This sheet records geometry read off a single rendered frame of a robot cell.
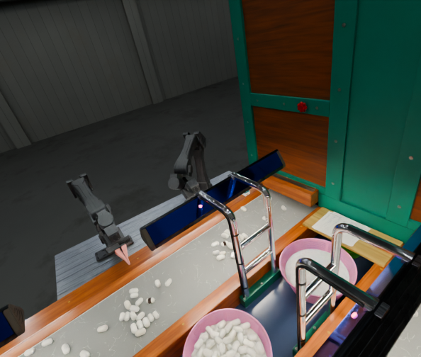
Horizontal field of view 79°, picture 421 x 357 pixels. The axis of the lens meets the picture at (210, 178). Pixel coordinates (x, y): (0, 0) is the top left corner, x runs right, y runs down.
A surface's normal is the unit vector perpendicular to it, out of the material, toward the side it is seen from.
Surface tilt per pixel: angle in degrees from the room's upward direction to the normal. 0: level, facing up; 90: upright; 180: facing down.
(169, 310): 0
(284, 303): 0
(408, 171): 90
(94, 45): 90
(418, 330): 0
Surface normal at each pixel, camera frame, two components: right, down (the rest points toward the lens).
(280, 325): -0.18, -0.84
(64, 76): 0.51, 0.36
